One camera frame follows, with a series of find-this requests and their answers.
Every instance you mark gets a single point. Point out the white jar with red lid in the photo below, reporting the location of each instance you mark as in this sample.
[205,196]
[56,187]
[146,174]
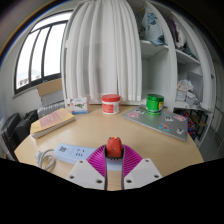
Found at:
[111,104]

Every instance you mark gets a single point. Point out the cardboard box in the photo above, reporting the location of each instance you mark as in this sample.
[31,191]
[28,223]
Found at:
[50,91]

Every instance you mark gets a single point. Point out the grey laptop with stickers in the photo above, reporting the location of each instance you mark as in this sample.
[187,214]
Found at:
[156,121]

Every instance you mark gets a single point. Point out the white radiator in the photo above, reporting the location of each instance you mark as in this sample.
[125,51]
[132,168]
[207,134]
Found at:
[50,109]

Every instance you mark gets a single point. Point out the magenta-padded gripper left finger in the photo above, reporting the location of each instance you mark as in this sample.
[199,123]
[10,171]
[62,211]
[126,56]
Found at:
[83,171]

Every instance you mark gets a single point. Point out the black bag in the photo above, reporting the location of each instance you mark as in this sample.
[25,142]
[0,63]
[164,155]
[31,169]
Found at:
[16,130]

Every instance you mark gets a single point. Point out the dark-framed window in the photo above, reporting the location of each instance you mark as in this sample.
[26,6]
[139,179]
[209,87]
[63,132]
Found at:
[40,53]

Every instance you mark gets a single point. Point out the white shelf unit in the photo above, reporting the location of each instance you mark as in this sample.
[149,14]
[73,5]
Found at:
[166,60]

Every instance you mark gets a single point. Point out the green round tin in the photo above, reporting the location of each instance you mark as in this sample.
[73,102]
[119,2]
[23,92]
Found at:
[154,104]

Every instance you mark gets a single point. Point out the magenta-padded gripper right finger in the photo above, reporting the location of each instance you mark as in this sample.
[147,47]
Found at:
[143,171]

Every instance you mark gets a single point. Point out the light blue power strip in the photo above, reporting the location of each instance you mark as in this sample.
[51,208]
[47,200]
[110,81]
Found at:
[71,153]

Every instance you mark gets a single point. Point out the white curtain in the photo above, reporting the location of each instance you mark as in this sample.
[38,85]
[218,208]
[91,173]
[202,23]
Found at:
[103,50]

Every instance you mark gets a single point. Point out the tan and pink book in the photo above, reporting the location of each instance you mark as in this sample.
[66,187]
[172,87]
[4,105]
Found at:
[51,121]

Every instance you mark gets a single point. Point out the orange charger block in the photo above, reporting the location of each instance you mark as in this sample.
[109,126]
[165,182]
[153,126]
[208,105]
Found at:
[114,146]

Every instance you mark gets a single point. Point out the colourful patterned bag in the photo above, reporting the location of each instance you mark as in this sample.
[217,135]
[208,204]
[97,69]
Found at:
[190,123]

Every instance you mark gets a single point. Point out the black metal rack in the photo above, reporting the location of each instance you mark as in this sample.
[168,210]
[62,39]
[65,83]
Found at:
[201,121]

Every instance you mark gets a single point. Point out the small white printed box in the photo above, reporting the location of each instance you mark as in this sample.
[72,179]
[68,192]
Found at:
[79,105]

